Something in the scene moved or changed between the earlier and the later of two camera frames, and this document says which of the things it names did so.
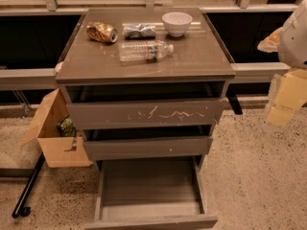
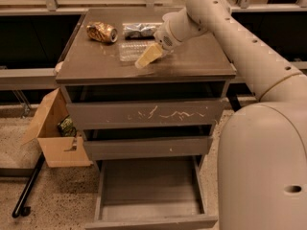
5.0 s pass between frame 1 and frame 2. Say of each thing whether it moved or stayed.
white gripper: moved
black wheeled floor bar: stayed
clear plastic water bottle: stayed
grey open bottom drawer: stayed
